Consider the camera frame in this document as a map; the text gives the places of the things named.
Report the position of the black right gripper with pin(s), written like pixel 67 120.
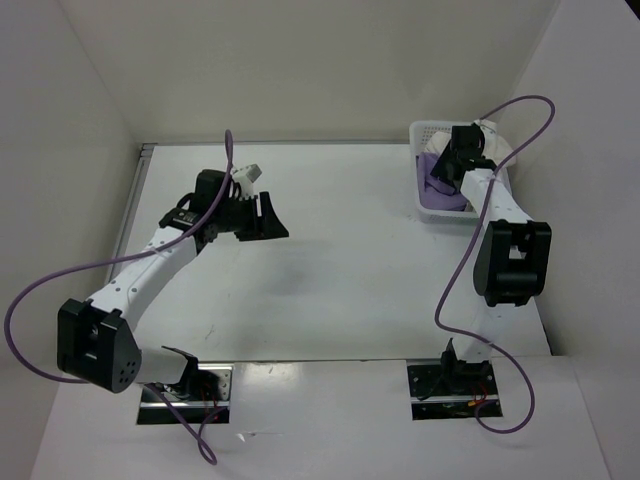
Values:
pixel 441 168

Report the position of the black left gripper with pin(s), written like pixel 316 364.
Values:
pixel 267 226

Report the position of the purple t shirt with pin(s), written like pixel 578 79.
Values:
pixel 434 194

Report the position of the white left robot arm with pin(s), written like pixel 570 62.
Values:
pixel 95 341

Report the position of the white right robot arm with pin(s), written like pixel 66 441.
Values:
pixel 511 262

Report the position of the white t shirt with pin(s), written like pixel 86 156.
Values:
pixel 496 148

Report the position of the white plastic laundry basket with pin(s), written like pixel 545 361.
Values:
pixel 474 185

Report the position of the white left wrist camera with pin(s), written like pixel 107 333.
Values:
pixel 243 180

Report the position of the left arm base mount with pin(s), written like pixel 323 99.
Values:
pixel 210 397

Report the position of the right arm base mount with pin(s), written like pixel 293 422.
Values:
pixel 439 395

